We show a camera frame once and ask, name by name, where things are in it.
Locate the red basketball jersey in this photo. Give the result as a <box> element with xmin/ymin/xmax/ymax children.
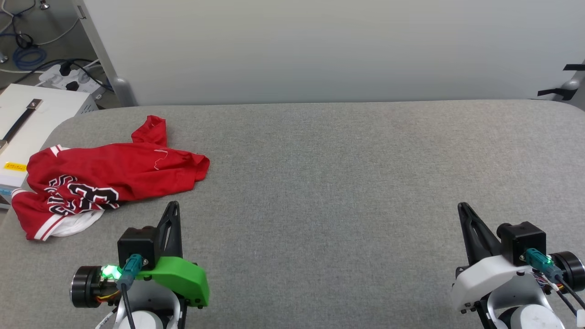
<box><xmin>11</xmin><ymin>115</ymin><xmax>211</xmax><ymax>241</ymax></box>

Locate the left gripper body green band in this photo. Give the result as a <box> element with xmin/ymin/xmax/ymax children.
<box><xmin>70</xmin><ymin>256</ymin><xmax>210</xmax><ymax>308</ymax></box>

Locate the white partition panel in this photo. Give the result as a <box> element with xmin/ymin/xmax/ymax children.
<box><xmin>72</xmin><ymin>0</ymin><xmax>585</xmax><ymax>108</ymax></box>

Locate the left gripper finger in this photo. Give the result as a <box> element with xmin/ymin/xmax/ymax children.
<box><xmin>157</xmin><ymin>202</ymin><xmax>176</xmax><ymax>257</ymax></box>
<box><xmin>175</xmin><ymin>202</ymin><xmax>184</xmax><ymax>257</ymax></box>

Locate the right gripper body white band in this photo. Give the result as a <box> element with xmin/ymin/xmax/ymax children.
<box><xmin>450</xmin><ymin>250</ymin><xmax>585</xmax><ymax>313</ymax></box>

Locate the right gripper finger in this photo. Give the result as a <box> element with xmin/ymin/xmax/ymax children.
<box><xmin>457</xmin><ymin>202</ymin><xmax>479</xmax><ymax>266</ymax></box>
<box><xmin>462</xmin><ymin>203</ymin><xmax>502</xmax><ymax>264</ymax></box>

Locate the white power strip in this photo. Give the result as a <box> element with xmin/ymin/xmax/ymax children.
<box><xmin>38</xmin><ymin>63</ymin><xmax>108</xmax><ymax>99</ymax></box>

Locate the black strap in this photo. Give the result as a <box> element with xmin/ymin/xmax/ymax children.
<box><xmin>2</xmin><ymin>99</ymin><xmax>43</xmax><ymax>143</ymax></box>

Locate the white equipment box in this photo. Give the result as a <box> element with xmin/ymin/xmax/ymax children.
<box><xmin>0</xmin><ymin>84</ymin><xmax>99</xmax><ymax>211</ymax></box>

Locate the blue cable coil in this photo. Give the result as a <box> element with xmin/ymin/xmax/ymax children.
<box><xmin>12</xmin><ymin>46</ymin><xmax>48</xmax><ymax>70</ymax></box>

